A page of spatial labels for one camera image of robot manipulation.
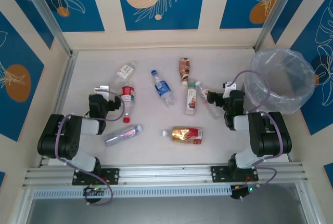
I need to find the red cap red label bottle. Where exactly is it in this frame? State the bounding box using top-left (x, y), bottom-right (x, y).
top-left (121, 85), bottom-right (136, 124)

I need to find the silver purple label bottle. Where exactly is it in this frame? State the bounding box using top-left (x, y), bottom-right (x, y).
top-left (104, 124), bottom-right (143, 147)

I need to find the clear bottle white plant label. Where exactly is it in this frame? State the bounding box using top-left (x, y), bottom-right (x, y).
top-left (111, 61), bottom-right (137, 87)

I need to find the brown label squeezed bottle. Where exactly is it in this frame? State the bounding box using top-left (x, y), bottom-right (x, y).
top-left (178, 57), bottom-right (191, 87)

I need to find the white cap yellow red bottle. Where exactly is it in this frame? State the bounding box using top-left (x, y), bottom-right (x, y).
top-left (162, 126), bottom-right (203, 146)

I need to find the blue cap blue label bottle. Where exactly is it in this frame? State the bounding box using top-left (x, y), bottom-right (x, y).
top-left (151, 70), bottom-right (176, 107)

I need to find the clear plastic bag bin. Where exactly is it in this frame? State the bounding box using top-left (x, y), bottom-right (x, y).
top-left (243, 48), bottom-right (317, 115)

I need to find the clear bottle small red label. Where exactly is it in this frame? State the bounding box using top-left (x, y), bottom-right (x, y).
top-left (195, 81), bottom-right (224, 120)

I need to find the green cap white label bottle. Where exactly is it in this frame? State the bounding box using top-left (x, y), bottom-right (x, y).
top-left (185, 83), bottom-right (197, 116)

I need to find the small controller circuit board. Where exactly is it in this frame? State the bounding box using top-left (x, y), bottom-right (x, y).
top-left (83, 186), bottom-right (106, 197)
top-left (231, 186), bottom-right (257, 199)

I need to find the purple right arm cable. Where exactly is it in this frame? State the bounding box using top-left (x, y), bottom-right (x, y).
top-left (230, 70), bottom-right (284, 201)

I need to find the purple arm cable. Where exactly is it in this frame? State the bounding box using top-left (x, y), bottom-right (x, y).
top-left (230, 70), bottom-right (284, 201)
top-left (55, 90), bottom-right (125, 206)

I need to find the aluminium side frame rail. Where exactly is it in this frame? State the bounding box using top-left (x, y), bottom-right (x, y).
top-left (39, 51), bottom-right (79, 167)

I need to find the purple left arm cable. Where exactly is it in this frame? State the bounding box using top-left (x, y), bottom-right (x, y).
top-left (55, 90), bottom-right (125, 206)

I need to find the aluminium front frame rail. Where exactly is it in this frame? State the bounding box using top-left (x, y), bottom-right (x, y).
top-left (22, 163), bottom-right (308, 187)

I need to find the grey slotted cable duct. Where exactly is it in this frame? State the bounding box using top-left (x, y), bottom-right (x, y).
top-left (32, 185), bottom-right (232, 199)

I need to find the aluminium frame post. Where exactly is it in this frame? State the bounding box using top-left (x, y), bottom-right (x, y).
top-left (253, 0), bottom-right (294, 50)
top-left (19, 0), bottom-right (72, 56)

